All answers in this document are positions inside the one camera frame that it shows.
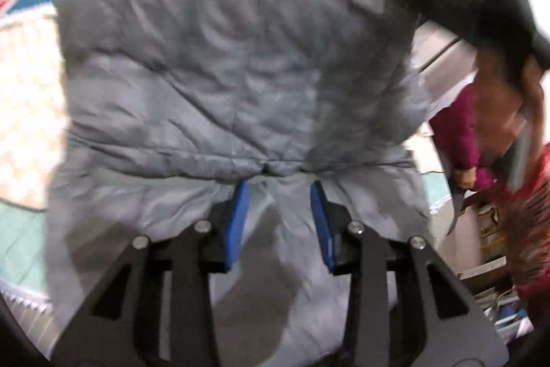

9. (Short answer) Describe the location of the grey puffer jacket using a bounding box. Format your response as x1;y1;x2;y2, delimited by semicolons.
45;0;435;367

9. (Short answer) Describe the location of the cluttered shelf of papers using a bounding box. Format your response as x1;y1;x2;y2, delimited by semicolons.
458;199;536;344

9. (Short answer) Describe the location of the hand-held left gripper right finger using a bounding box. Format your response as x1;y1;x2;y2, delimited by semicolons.
310;180;510;367

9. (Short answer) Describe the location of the cream and mint quilt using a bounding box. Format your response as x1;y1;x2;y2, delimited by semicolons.
0;6;74;316

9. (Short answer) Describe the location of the black handle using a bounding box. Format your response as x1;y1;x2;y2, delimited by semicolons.
448;186;469;239

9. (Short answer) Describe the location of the person's right forearm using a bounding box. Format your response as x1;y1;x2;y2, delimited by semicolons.
473;46;550;327

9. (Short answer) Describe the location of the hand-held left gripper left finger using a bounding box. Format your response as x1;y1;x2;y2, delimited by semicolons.
51;180;251;367

